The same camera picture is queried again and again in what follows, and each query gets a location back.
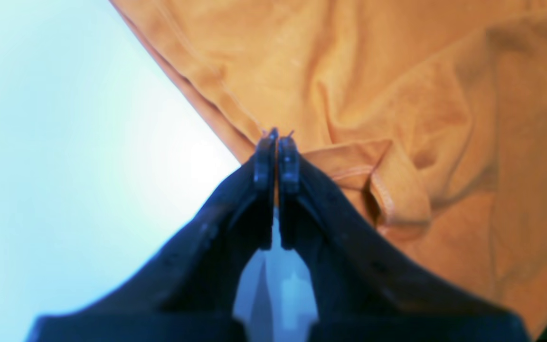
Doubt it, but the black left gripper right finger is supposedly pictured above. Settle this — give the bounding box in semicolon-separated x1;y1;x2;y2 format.
278;136;529;342

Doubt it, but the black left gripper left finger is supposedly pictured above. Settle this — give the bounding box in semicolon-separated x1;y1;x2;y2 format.
28;129;279;342

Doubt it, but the orange t-shirt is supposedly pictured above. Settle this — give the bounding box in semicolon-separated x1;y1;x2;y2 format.
112;0;547;338

